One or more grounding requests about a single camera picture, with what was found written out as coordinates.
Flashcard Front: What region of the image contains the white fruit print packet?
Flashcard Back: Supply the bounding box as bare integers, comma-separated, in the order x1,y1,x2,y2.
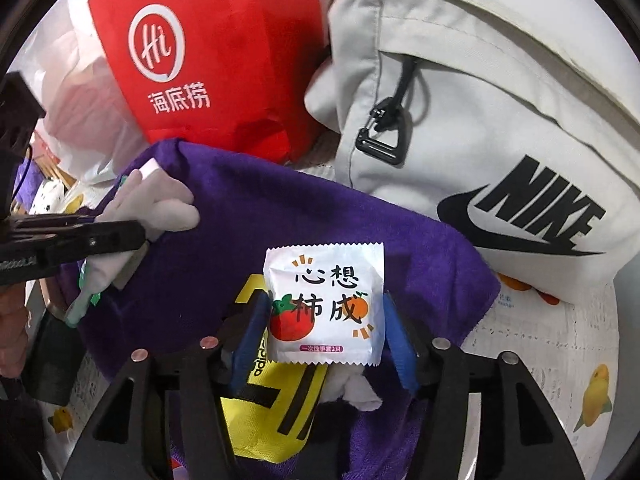
263,242,386,367

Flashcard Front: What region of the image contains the red Haidilao paper bag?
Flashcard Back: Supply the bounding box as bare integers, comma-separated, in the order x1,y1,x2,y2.
87,0,332,167

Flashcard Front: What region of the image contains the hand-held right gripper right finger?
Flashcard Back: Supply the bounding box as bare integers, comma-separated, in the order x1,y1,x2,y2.
382,292,586,480

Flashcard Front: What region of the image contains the fruit print bed sheet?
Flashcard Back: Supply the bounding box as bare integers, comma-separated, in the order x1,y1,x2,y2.
44,160,628,480

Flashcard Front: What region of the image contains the beige waist bag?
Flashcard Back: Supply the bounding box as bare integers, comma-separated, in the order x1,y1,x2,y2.
304,0,640,307

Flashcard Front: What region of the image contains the white plastic bag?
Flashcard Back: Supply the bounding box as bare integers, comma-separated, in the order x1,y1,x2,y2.
20,0,147,187

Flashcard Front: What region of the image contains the purple towel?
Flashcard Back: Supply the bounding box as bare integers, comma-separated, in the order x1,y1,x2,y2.
57,139,502,480

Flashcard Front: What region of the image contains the white soft cloth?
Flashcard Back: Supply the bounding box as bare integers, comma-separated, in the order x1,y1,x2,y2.
95,166,202,247

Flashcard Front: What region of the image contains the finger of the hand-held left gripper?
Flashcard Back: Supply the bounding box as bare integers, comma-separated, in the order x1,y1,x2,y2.
7,213,101,229
32,219,149,267

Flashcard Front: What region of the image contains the yellow zip pouch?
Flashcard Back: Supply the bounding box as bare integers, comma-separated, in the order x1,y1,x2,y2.
220,274,332,463

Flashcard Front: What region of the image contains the white crumpled bag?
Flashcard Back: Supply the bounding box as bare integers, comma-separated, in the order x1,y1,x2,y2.
27,180,69,217

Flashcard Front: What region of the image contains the small purple cloth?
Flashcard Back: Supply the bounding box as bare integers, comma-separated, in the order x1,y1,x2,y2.
14,157,44,194

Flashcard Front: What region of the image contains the person's left hand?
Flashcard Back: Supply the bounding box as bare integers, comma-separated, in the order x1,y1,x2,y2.
0,292,30,378

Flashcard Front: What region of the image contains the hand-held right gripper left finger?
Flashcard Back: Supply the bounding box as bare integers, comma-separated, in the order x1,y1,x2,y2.
62,290,273,480

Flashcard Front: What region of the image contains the light green tissue pack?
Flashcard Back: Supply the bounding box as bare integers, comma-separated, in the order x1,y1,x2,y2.
65,247,151,329

